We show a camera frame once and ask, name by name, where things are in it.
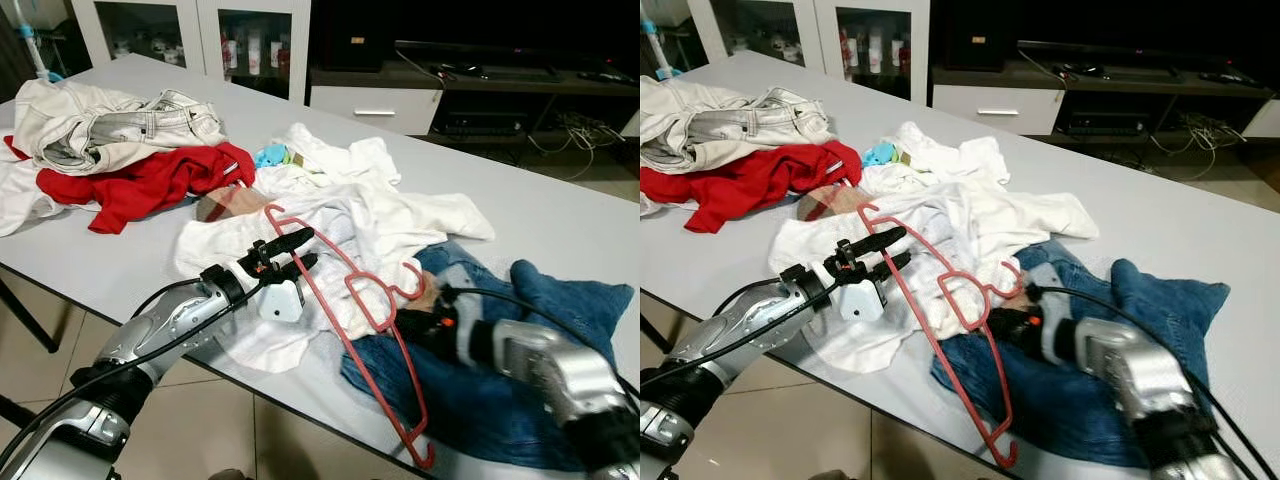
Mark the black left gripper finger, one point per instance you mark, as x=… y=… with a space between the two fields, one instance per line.
x=300 y=266
x=292 y=243
x=888 y=266
x=880 y=243

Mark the white tank top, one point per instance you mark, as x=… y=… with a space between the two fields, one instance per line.
x=260 y=345
x=850 y=350

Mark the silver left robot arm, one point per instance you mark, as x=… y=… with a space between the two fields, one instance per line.
x=150 y=330
x=740 y=330

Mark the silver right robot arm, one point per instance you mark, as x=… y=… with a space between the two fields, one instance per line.
x=560 y=370
x=1140 y=370

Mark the beige garment with plaid cuff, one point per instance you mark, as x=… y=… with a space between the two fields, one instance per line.
x=225 y=205
x=825 y=205

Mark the small turquoise garment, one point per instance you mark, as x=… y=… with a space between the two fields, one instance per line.
x=876 y=155
x=268 y=155

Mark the blue denim jacket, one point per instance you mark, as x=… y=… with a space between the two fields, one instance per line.
x=480 y=400
x=1080 y=410

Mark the white crumpled garment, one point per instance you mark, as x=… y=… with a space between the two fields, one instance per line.
x=945 y=160
x=340 y=160

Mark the cream white t-shirt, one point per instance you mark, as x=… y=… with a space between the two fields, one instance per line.
x=1030 y=215
x=420 y=215

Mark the red sweater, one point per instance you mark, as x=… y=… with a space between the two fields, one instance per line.
x=140 y=190
x=750 y=190

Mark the wide white drawer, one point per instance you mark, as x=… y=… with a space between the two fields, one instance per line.
x=995 y=110
x=375 y=110

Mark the cream white jeans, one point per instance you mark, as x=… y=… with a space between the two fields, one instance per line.
x=730 y=125
x=120 y=125

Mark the black table leg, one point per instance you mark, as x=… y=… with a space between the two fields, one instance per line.
x=652 y=335
x=28 y=317

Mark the white glass door cabinet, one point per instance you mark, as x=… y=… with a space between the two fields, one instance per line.
x=822 y=40
x=205 y=40

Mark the black speaker box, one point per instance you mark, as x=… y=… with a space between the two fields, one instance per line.
x=350 y=35
x=970 y=35

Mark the white shirt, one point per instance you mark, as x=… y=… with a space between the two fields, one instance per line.
x=18 y=200

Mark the dark TV stand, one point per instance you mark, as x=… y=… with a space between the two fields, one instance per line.
x=1130 y=85
x=500 y=85

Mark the silver black clothes rack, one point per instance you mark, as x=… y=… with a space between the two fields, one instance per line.
x=15 y=410

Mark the light blue white pole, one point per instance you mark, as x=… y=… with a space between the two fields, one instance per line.
x=38 y=60
x=655 y=50

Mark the small white drawer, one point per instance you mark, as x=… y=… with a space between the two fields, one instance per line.
x=1265 y=118

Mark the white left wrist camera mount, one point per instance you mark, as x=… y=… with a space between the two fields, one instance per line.
x=865 y=300
x=283 y=300

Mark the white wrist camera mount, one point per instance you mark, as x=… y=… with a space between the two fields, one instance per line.
x=865 y=300
x=1058 y=335
x=283 y=300
x=462 y=338

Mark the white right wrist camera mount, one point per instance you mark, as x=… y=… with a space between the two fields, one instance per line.
x=1058 y=335
x=462 y=338

